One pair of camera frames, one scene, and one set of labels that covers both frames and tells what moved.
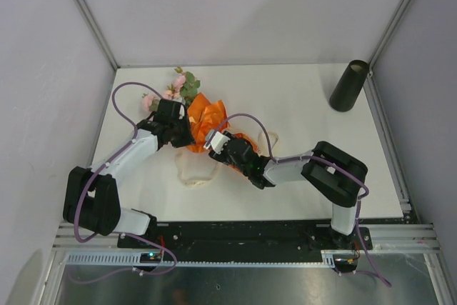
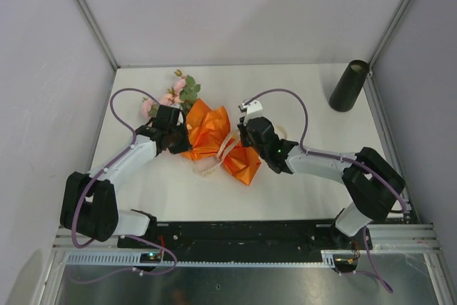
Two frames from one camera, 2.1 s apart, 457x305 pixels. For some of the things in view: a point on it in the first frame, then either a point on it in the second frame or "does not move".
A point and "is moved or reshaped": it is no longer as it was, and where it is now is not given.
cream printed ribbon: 196,168 is moved or reshaped
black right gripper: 220,157 to 241,126
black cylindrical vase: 348,86 does not move
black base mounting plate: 266,241 does not move
